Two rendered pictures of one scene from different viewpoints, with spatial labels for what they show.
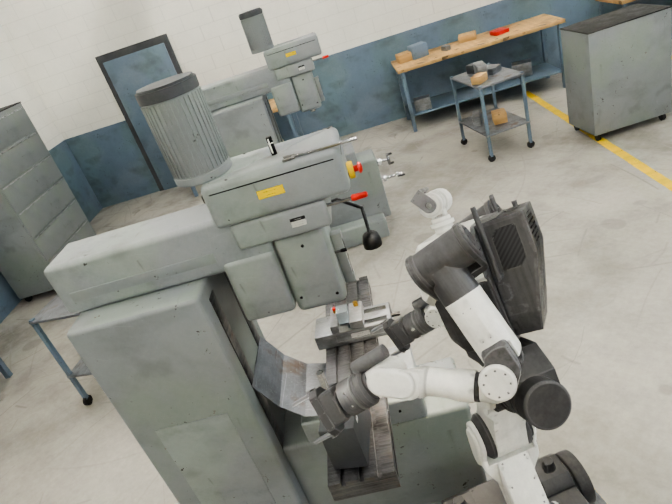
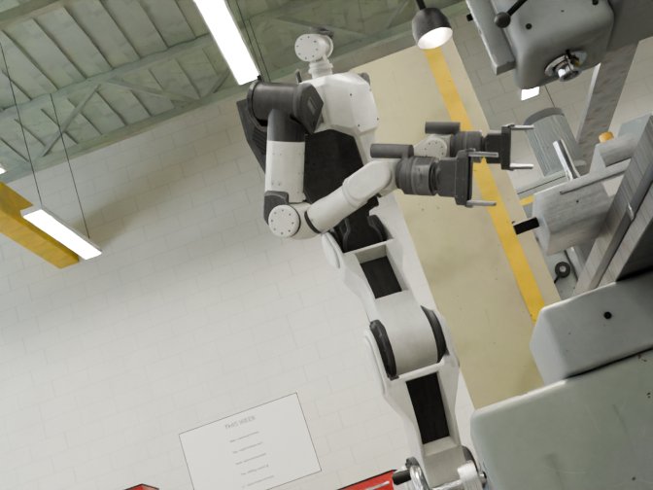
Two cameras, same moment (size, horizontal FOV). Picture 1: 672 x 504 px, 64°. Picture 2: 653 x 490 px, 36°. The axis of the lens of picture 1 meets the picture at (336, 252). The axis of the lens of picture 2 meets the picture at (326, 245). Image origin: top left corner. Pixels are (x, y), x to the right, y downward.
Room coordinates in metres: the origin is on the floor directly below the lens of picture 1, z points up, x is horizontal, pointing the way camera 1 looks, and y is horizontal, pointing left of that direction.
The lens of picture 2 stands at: (3.52, -0.61, 0.56)
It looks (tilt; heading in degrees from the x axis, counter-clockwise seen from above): 17 degrees up; 175
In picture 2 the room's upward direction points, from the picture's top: 19 degrees counter-clockwise
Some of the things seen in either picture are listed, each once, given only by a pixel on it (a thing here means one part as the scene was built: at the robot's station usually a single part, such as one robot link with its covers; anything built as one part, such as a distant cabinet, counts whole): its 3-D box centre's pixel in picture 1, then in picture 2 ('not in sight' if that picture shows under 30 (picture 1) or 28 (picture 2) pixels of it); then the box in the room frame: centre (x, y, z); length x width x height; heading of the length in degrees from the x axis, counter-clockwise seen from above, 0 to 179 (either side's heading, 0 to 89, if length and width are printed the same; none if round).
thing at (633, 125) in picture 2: (343, 314); (640, 140); (2.01, 0.06, 1.04); 0.06 x 0.05 x 0.06; 170
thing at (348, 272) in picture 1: (342, 256); (486, 23); (1.76, -0.02, 1.45); 0.04 x 0.04 x 0.21; 83
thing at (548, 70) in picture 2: not in sight; (565, 62); (1.78, 0.09, 1.31); 0.09 x 0.09 x 0.01
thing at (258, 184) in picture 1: (277, 176); not in sight; (1.78, 0.10, 1.81); 0.47 x 0.26 x 0.16; 83
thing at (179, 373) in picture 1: (227, 424); not in sight; (1.86, 0.70, 0.78); 0.50 x 0.47 x 1.56; 83
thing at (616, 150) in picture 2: (356, 314); (613, 164); (2.00, 0.00, 1.02); 0.15 x 0.06 x 0.04; 170
